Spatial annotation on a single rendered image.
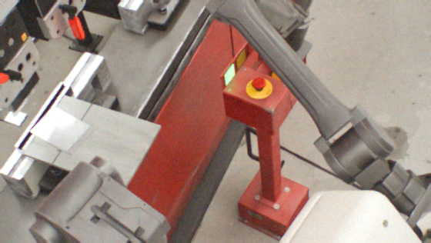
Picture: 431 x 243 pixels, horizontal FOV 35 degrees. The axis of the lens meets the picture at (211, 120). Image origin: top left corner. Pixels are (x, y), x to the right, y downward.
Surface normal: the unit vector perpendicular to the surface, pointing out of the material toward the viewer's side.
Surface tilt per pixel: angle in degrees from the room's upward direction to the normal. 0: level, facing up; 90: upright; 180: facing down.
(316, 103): 40
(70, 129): 0
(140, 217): 13
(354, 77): 0
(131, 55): 0
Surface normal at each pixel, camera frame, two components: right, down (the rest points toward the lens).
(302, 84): -0.36, 0.04
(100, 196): 0.07, -0.48
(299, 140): -0.11, -0.58
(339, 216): -0.62, -0.72
